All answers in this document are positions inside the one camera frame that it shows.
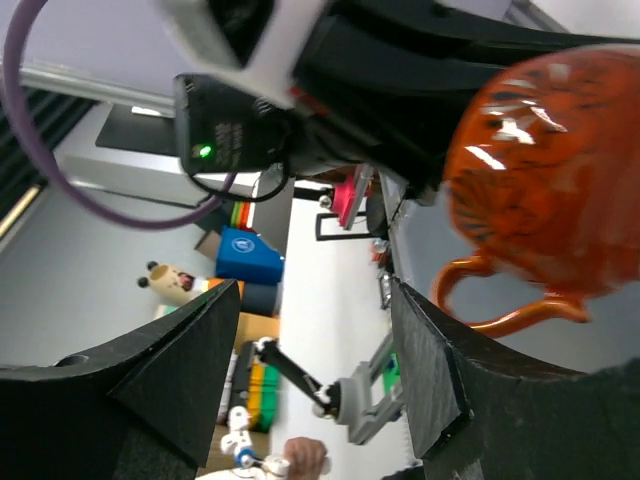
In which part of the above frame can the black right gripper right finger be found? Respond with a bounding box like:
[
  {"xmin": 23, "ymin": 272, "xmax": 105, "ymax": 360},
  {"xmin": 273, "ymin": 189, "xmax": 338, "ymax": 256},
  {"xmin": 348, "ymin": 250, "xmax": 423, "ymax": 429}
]
[{"xmin": 391, "ymin": 280, "xmax": 639, "ymax": 479}]

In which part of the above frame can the grey robot arm in background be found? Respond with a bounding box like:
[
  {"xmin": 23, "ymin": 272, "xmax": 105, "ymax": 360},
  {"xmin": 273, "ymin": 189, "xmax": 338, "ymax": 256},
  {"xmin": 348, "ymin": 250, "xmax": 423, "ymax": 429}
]
[{"xmin": 1, "ymin": 281, "xmax": 639, "ymax": 479}]

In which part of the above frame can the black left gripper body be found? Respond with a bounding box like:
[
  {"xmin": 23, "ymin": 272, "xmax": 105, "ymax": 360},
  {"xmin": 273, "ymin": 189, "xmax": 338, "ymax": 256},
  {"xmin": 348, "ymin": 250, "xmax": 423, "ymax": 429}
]
[{"xmin": 289, "ymin": 0, "xmax": 640, "ymax": 194}]

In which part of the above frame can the orange and black teacup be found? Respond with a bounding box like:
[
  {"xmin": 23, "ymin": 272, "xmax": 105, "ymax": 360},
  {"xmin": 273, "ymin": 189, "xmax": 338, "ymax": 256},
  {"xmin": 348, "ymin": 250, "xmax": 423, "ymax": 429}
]
[{"xmin": 430, "ymin": 43, "xmax": 639, "ymax": 338}]

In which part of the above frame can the person's hand in background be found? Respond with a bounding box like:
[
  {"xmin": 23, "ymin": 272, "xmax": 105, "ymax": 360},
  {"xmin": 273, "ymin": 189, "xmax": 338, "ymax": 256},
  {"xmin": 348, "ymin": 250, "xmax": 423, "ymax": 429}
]
[{"xmin": 283, "ymin": 437, "xmax": 328, "ymax": 480}]

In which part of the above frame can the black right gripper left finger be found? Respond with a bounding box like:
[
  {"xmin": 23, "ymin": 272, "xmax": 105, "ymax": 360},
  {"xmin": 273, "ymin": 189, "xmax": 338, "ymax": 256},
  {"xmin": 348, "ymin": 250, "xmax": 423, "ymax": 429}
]
[{"xmin": 1, "ymin": 280, "xmax": 241, "ymax": 479}]

